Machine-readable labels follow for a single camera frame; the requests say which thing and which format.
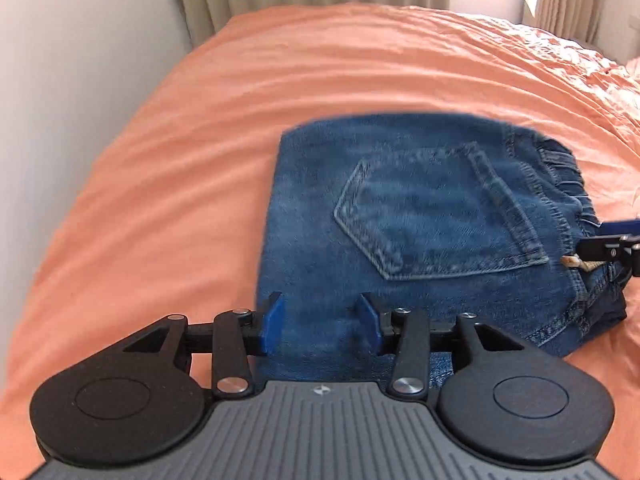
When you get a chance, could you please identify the blue denim jeans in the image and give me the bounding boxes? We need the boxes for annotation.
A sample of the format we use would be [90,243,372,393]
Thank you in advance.
[256,113,630,382]

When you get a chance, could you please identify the orange bed sheet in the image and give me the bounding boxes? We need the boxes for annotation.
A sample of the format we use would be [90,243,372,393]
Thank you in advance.
[1,4,639,479]

